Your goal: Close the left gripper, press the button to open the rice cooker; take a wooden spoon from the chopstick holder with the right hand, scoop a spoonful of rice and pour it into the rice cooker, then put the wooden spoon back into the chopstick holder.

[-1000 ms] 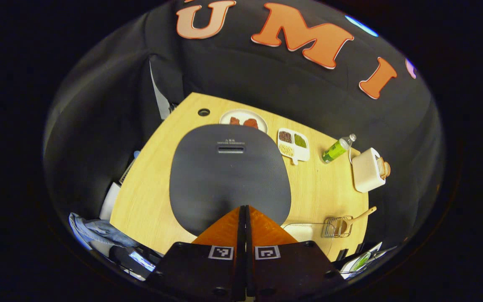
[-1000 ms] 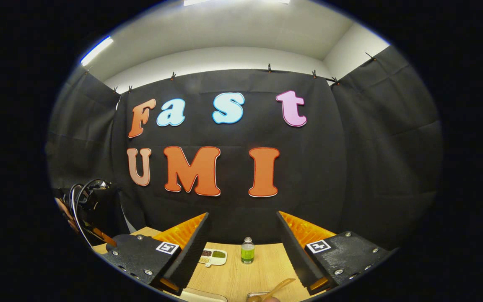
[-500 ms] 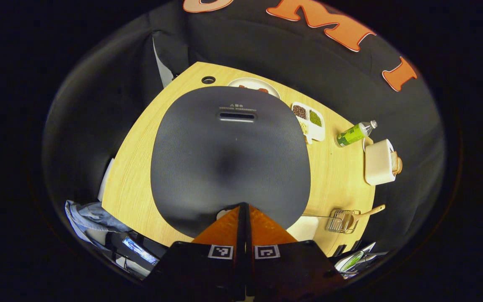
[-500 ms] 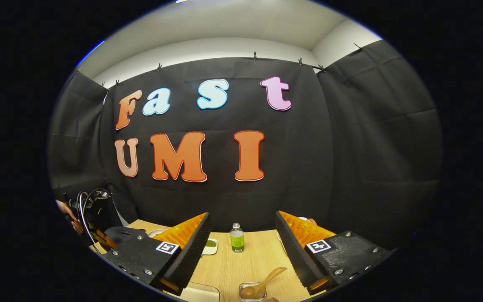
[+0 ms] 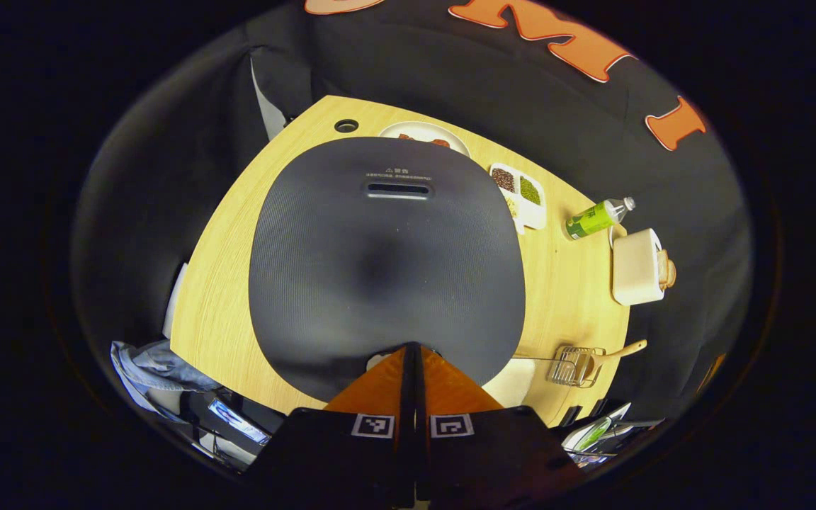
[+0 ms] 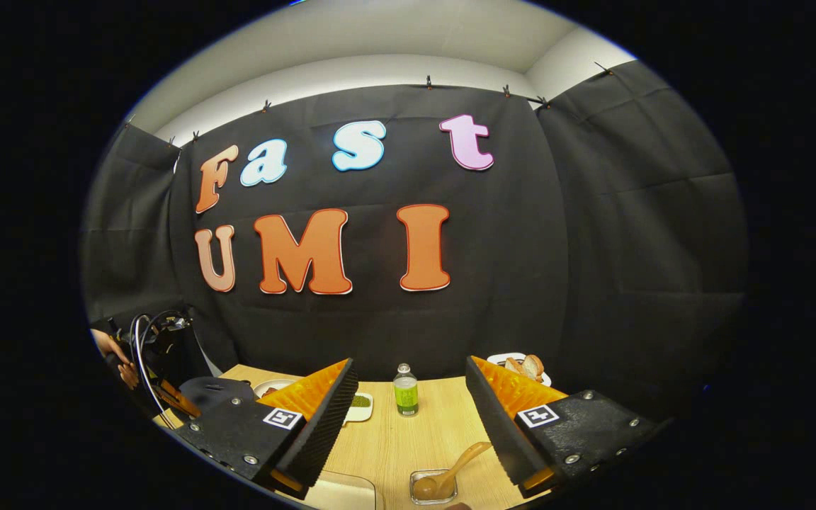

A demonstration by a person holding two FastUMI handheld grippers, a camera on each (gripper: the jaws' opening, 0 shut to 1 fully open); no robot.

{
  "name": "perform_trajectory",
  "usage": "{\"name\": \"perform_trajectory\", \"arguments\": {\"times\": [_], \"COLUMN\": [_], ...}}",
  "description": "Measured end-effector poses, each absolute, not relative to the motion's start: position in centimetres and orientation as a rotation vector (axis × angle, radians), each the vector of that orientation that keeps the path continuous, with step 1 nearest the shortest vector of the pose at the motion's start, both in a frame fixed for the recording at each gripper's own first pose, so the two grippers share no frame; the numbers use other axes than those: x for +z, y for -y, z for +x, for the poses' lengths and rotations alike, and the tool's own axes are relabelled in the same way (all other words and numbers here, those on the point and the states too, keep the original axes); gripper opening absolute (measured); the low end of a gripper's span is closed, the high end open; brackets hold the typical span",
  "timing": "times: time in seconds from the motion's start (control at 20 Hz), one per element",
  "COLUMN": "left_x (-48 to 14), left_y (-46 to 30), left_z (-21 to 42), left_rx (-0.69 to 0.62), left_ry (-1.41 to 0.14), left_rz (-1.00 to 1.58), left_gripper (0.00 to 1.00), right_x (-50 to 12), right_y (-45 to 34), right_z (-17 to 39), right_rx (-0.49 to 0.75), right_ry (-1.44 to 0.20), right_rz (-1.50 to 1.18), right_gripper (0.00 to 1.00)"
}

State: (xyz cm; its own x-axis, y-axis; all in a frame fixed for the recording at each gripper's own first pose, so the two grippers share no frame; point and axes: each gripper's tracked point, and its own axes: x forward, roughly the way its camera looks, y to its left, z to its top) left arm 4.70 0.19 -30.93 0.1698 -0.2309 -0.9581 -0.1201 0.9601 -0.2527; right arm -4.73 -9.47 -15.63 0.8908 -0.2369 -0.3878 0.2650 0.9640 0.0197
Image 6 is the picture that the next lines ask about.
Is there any green drink bottle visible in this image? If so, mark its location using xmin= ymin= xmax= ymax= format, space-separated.
xmin=392 ymin=363 xmax=419 ymax=417

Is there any white toaster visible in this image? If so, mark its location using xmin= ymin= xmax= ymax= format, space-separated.
xmin=487 ymin=352 xmax=553 ymax=387

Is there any white cable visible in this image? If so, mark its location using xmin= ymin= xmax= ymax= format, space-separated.
xmin=130 ymin=314 xmax=175 ymax=429

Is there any row of black cloth clips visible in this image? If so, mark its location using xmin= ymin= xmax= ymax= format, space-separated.
xmin=125 ymin=62 xmax=611 ymax=146

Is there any metal wire chopstick holder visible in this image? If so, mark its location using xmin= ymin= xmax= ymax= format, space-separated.
xmin=409 ymin=469 xmax=459 ymax=506

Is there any white divided grain dish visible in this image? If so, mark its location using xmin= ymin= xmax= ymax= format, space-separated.
xmin=343 ymin=392 xmax=374 ymax=424

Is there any wooden spoon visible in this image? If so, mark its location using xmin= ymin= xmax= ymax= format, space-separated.
xmin=413 ymin=441 xmax=494 ymax=500

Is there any dark grey rice cooker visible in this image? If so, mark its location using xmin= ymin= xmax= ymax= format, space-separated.
xmin=180 ymin=377 xmax=256 ymax=415

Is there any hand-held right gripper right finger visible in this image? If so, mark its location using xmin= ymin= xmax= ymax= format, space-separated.
xmin=465 ymin=356 xmax=671 ymax=499

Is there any black backdrop cloth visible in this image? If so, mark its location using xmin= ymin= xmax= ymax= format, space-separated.
xmin=82 ymin=60 xmax=749 ymax=419

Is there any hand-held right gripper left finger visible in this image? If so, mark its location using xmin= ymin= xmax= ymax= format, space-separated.
xmin=171 ymin=358 xmax=359 ymax=500

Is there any round white plate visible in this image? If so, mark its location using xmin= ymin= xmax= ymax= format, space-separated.
xmin=252 ymin=379 xmax=299 ymax=400

